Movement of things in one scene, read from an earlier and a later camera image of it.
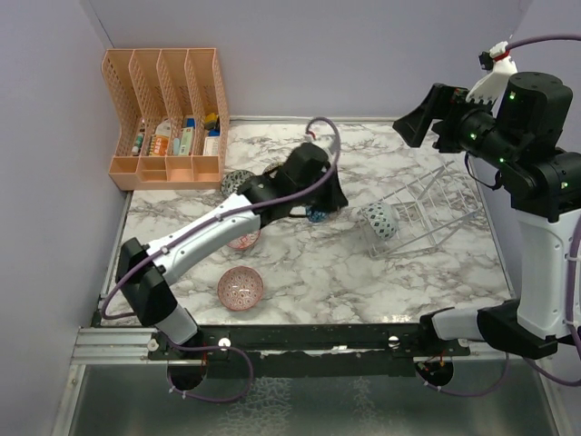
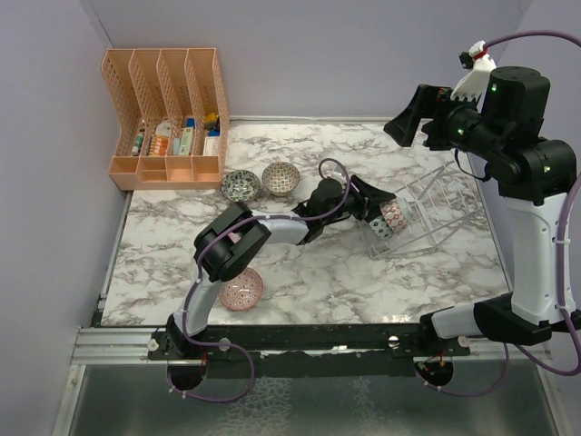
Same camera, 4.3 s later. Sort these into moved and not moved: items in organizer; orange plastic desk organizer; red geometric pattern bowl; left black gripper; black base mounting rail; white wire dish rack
Moved: red geometric pattern bowl; left black gripper
Not moved: items in organizer; white wire dish rack; orange plastic desk organizer; black base mounting rail
